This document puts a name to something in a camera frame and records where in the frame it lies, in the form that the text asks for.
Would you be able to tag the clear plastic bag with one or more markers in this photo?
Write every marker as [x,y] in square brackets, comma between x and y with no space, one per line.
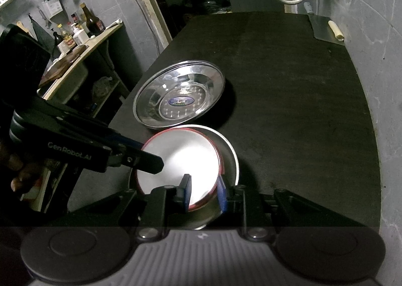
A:
[102,88]

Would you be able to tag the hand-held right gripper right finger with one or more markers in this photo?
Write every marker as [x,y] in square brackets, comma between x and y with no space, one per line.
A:
[222,195]

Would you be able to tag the steel cleaver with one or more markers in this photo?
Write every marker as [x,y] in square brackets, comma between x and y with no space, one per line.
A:
[320,30]

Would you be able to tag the stainless steel plate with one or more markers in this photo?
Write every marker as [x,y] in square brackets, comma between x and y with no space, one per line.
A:
[179,94]

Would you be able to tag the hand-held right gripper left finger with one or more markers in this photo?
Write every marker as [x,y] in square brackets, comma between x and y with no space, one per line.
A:
[187,190]

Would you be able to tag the brown glass bottle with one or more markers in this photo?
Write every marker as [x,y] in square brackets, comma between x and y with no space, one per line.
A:
[91,20]

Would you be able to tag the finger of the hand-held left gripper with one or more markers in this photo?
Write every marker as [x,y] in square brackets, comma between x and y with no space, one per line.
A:
[144,162]
[128,141]

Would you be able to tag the white pump bottle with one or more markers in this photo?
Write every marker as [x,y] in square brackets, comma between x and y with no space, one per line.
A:
[79,36]

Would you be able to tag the red-rimmed white bowl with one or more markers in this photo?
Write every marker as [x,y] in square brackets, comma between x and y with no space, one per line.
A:
[179,160]

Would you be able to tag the wooden counter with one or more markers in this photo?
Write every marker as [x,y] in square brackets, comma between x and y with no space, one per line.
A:
[94,42]

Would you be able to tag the wooden door frame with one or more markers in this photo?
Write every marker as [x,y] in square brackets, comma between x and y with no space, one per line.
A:
[147,0]

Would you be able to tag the person's left hand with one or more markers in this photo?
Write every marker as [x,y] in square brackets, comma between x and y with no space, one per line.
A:
[25,176]

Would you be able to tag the wooden cutting board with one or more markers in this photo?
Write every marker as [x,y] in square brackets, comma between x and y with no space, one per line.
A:
[62,61]

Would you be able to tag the black hanging cloth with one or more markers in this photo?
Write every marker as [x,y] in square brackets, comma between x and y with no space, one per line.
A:
[40,33]

